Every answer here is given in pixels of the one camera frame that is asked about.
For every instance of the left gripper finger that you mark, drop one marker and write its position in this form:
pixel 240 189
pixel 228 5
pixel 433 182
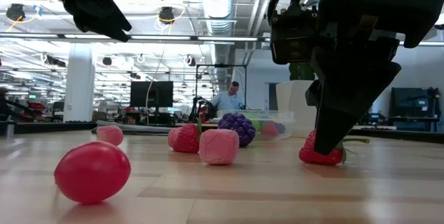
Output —
pixel 100 24
pixel 116 17

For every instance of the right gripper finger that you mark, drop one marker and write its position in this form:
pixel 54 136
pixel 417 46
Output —
pixel 314 94
pixel 347 95

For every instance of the purple toy eggplant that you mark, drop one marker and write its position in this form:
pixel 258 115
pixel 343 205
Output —
pixel 280 127

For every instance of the red toy strawberry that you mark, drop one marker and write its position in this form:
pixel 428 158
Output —
pixel 268 129
pixel 322 158
pixel 187 139

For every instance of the green toy cabbage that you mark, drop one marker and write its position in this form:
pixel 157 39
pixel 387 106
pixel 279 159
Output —
pixel 256 126

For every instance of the red toy cherry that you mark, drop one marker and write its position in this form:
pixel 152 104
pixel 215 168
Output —
pixel 92 172

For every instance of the black background robot arm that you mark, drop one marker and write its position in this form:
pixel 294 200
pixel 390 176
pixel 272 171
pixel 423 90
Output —
pixel 201 107

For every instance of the clear plastic tupperware container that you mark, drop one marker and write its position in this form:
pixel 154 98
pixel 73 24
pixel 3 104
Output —
pixel 270 114

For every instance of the white hexagonal plant pot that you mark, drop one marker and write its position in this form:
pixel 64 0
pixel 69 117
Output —
pixel 295 106

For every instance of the green cactus plant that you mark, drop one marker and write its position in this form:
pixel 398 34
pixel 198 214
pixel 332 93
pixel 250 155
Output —
pixel 300 71

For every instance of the black ceiling lamp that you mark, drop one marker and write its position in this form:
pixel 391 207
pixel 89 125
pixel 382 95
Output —
pixel 15 11
pixel 167 14

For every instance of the long ceiling light strip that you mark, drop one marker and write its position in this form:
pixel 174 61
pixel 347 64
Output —
pixel 166 37

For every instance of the dark background screen cart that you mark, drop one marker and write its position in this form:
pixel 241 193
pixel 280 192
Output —
pixel 409 104

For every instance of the white pillar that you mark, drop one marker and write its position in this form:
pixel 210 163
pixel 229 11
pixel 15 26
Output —
pixel 79 85

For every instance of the purple toy grapes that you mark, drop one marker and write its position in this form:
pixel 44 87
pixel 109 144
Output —
pixel 243 127

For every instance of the black background monitor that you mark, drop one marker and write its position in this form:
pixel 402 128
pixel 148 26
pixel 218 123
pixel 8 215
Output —
pixel 151 94

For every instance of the person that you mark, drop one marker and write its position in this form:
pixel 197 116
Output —
pixel 227 101

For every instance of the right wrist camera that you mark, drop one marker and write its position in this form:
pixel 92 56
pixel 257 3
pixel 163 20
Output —
pixel 293 40

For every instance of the black background station frame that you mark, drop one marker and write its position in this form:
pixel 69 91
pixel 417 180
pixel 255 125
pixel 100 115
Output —
pixel 222 65

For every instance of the silver ventilation duct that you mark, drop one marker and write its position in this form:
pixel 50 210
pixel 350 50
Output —
pixel 216 2

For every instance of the black metal table frame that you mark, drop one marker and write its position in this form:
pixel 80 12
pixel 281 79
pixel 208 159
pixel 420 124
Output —
pixel 41 127

